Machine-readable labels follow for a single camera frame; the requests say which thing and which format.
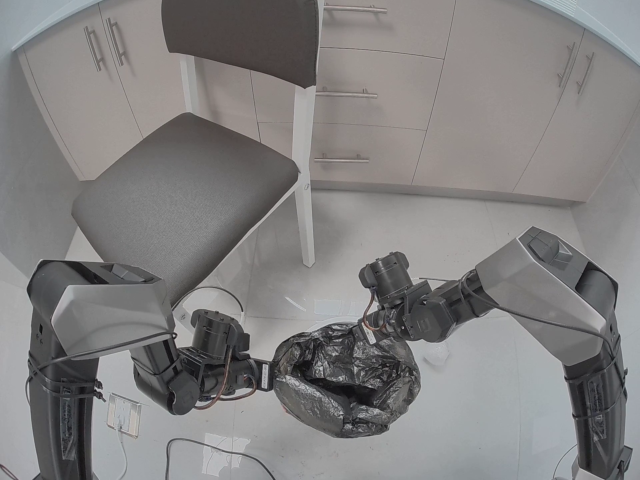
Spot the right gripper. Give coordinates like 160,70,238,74
356,313,396,346

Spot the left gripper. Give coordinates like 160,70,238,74
240,358,274,395

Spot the black plastic bag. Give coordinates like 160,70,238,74
272,322,422,440

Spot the grey padded white chair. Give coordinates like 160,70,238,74
71,0,321,325

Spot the beige cabinet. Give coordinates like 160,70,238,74
16,0,640,208

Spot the white cable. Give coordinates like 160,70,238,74
116,424,135,480

